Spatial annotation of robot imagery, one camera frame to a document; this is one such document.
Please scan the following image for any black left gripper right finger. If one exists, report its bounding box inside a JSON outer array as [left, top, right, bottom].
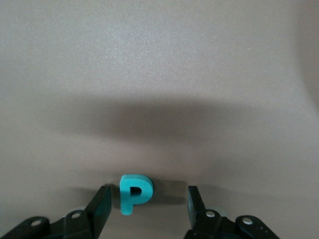
[[186, 185, 281, 239]]

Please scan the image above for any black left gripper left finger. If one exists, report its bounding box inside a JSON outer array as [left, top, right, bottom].
[[0, 183, 112, 239]]

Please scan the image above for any teal foam letter p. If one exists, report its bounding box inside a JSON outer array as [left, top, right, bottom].
[[119, 174, 154, 216]]

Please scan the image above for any brown paper table cover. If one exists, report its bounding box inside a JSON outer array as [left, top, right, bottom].
[[0, 0, 319, 239]]

